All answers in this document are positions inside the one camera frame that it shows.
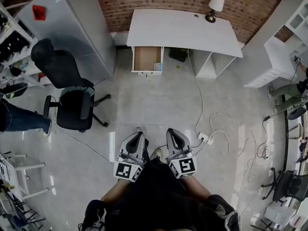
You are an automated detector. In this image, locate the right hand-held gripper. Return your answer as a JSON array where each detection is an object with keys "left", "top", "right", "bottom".
[{"left": 166, "top": 128, "right": 198, "bottom": 179}]

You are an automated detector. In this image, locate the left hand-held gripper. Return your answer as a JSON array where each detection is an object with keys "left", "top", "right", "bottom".
[{"left": 113, "top": 127, "right": 147, "bottom": 183}]

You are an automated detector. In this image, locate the white desk drawer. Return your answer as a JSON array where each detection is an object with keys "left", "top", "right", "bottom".
[{"left": 131, "top": 46, "right": 165, "bottom": 76}]

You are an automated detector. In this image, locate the person's right forearm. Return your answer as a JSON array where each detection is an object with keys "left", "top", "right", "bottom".
[{"left": 180, "top": 176, "right": 214, "bottom": 201}]

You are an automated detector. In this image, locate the person's left forearm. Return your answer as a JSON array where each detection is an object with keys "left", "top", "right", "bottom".
[{"left": 99, "top": 179, "right": 135, "bottom": 203}]

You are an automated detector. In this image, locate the white desk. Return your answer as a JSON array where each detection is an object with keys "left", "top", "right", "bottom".
[{"left": 127, "top": 8, "right": 244, "bottom": 79}]

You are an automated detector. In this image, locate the person's shoe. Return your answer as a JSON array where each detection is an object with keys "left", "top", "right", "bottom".
[{"left": 150, "top": 148, "right": 167, "bottom": 164}]

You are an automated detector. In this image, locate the white power strip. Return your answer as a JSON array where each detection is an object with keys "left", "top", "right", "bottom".
[{"left": 197, "top": 132, "right": 214, "bottom": 146}]

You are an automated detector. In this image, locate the person's black clothing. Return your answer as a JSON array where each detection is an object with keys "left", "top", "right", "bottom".
[{"left": 78, "top": 138, "right": 241, "bottom": 231}]

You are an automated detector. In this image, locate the black box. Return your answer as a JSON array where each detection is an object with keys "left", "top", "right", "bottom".
[{"left": 168, "top": 48, "right": 189, "bottom": 63}]

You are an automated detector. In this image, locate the white stool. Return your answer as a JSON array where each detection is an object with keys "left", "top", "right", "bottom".
[{"left": 6, "top": 154, "right": 57, "bottom": 201}]

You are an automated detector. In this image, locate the black-edged work table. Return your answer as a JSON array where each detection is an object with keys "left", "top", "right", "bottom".
[{"left": 284, "top": 109, "right": 308, "bottom": 174}]

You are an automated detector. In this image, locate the black mesh office chair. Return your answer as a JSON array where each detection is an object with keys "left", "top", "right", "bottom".
[{"left": 260, "top": 167, "right": 308, "bottom": 207}]

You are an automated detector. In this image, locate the white cardboard box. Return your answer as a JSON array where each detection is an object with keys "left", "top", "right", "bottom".
[{"left": 263, "top": 204, "right": 299, "bottom": 230}]

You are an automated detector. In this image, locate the tall grey cabinet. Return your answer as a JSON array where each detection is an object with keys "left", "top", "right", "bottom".
[{"left": 13, "top": 0, "right": 118, "bottom": 79}]

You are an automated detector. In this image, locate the white shade table lamp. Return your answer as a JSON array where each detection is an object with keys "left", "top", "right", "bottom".
[{"left": 205, "top": 0, "right": 225, "bottom": 24}]

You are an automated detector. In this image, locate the white storage shelf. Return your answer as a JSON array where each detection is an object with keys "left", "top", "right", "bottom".
[{"left": 0, "top": 2, "right": 53, "bottom": 89}]

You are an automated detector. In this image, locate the red paper piece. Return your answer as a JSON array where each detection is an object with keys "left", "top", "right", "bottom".
[{"left": 32, "top": 4, "right": 47, "bottom": 22}]

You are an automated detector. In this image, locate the thin grey floor cable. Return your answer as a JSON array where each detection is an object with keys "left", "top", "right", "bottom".
[{"left": 51, "top": 123, "right": 115, "bottom": 166}]

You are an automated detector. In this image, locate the long white cable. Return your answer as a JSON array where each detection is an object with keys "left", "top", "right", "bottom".
[{"left": 186, "top": 48, "right": 205, "bottom": 136}]

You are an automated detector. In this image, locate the looped white cable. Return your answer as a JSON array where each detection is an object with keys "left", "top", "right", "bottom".
[{"left": 208, "top": 113, "right": 260, "bottom": 181}]

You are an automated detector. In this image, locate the white wall cabinet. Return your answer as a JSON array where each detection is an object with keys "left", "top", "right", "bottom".
[{"left": 242, "top": 0, "right": 308, "bottom": 89}]

